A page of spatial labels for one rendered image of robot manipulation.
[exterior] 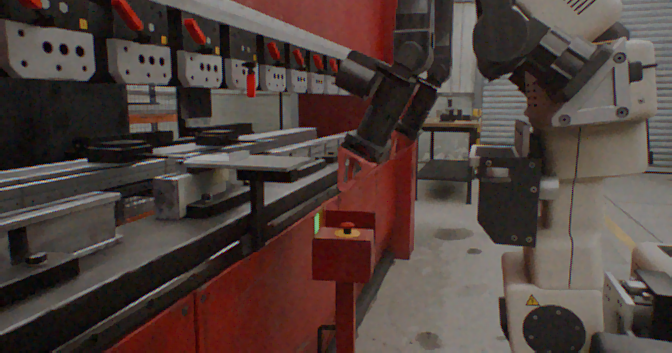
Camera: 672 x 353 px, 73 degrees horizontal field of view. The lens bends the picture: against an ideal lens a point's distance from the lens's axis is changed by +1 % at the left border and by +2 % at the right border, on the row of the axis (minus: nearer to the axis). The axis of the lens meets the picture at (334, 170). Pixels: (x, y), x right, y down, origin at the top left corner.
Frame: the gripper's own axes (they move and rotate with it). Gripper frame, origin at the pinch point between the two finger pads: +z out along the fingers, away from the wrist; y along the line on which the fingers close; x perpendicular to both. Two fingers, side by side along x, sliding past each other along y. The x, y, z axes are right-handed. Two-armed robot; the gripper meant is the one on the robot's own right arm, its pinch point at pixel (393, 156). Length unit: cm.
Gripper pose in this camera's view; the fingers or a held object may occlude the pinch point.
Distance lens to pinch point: 121.4
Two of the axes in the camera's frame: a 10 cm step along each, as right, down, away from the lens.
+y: -3.2, 1.4, -9.4
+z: -4.3, 8.6, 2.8
